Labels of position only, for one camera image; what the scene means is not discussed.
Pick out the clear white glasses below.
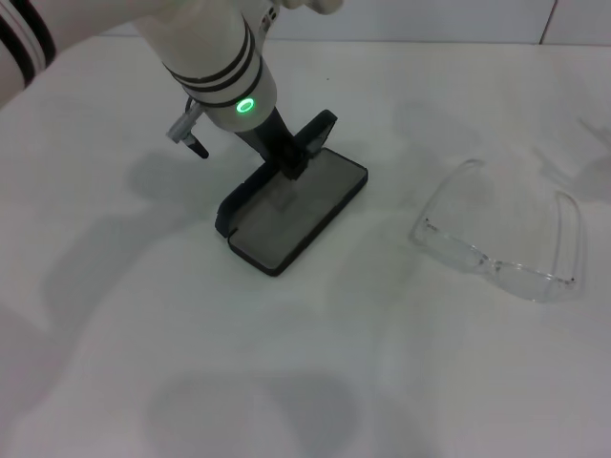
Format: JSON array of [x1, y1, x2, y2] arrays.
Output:
[[410, 158, 583, 303]]

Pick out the black cable with metal plug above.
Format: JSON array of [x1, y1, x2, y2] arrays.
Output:
[[165, 96, 210, 160]]

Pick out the black glasses case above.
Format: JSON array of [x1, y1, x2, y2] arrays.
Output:
[[214, 108, 370, 278]]

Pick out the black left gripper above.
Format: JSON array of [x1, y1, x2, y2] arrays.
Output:
[[236, 106, 310, 182]]

